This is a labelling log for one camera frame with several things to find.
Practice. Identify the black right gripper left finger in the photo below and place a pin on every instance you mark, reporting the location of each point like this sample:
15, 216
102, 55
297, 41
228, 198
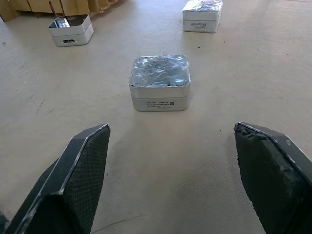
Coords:
80, 180

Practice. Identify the brown cardboard boxes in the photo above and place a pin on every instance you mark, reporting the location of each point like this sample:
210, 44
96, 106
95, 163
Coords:
48, 6

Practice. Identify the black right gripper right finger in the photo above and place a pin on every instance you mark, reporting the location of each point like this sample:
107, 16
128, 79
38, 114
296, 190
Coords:
273, 180

